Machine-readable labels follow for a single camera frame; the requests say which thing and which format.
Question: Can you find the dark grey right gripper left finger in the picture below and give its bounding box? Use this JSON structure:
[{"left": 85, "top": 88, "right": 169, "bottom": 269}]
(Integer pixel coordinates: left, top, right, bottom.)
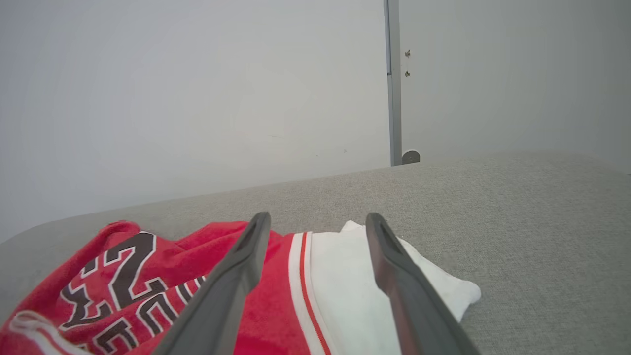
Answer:
[{"left": 153, "top": 212, "right": 272, "bottom": 355}]

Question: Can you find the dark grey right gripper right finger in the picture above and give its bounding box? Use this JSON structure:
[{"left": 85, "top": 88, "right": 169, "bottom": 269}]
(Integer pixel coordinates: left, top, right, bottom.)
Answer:
[{"left": 366, "top": 213, "right": 482, "bottom": 355}]

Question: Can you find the red and white basketball jersey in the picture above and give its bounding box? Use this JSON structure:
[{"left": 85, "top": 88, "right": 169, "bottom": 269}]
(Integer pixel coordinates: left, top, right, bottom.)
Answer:
[{"left": 0, "top": 220, "right": 482, "bottom": 355}]

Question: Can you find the grey door frame strip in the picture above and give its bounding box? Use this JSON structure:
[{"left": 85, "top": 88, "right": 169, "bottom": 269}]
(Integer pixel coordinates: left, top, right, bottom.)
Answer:
[{"left": 383, "top": 0, "right": 403, "bottom": 167}]

